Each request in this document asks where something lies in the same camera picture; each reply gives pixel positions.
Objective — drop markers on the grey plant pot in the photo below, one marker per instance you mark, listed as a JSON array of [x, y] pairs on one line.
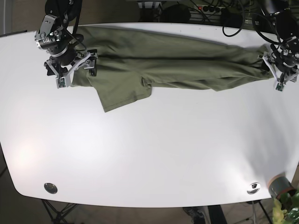
[[279, 185]]

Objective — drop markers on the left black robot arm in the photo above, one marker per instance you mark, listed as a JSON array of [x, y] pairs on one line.
[[280, 18]]

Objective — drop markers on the right silver table grommet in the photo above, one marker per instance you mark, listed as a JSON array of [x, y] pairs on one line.
[[253, 188]]

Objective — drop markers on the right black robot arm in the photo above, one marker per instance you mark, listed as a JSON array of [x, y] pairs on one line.
[[58, 37]]

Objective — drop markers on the silver table grommet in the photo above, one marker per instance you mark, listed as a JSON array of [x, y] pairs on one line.
[[253, 188], [50, 188]]

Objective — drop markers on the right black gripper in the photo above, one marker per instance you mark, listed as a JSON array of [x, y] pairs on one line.
[[64, 65]]

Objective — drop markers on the green potted plant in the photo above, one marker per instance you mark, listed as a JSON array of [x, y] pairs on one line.
[[286, 209]]

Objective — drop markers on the left silver table grommet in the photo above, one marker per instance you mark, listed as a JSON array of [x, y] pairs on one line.
[[50, 188]]

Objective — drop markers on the olive green T-shirt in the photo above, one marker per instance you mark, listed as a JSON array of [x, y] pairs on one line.
[[132, 62]]

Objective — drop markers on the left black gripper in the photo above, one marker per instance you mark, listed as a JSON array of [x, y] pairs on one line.
[[283, 65]]

